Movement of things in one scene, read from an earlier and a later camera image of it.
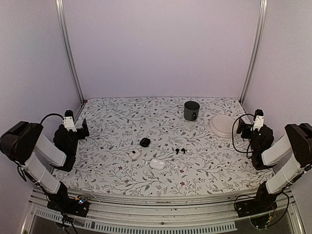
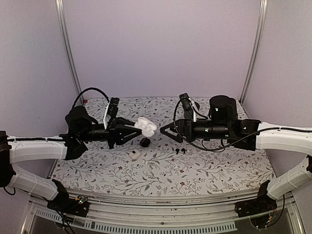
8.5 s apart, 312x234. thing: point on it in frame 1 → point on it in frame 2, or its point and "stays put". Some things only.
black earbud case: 145,142 stays put
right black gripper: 242,126 → 181,124
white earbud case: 157,165 → 147,127
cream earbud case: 134,154 stays put
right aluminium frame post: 263,10 stays put
